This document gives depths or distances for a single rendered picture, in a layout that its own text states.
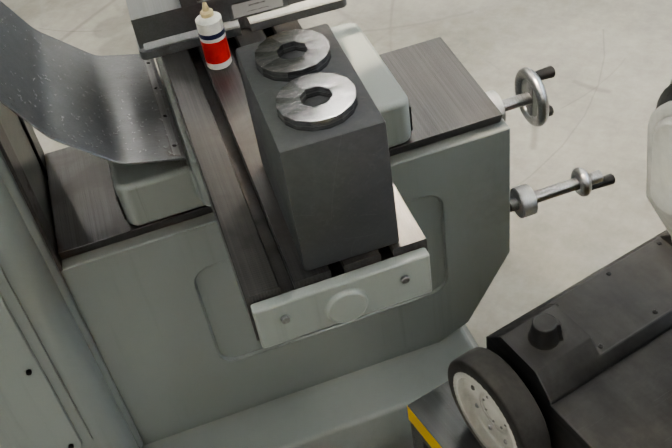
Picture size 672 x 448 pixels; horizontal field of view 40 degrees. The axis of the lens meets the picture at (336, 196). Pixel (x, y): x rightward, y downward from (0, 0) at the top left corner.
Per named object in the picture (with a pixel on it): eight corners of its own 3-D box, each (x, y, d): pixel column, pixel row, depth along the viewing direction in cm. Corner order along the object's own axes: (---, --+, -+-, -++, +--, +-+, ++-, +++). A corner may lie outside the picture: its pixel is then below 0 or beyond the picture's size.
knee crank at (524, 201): (604, 173, 179) (606, 150, 175) (620, 192, 175) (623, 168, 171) (502, 207, 176) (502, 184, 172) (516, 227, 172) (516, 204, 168)
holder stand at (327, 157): (346, 137, 126) (326, 12, 113) (401, 243, 110) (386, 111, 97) (261, 162, 124) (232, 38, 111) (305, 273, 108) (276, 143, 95)
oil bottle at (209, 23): (229, 53, 145) (214, -8, 138) (234, 66, 142) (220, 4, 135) (204, 60, 145) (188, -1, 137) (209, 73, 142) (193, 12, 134)
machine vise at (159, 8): (324, -34, 162) (315, -92, 155) (348, 6, 151) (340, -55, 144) (131, 16, 158) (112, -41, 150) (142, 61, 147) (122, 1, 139)
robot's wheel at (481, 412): (551, 483, 142) (555, 410, 129) (526, 500, 141) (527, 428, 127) (472, 396, 156) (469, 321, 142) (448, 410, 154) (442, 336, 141)
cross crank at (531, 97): (537, 98, 185) (538, 49, 177) (566, 131, 176) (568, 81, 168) (464, 121, 182) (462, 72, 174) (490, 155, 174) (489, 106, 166)
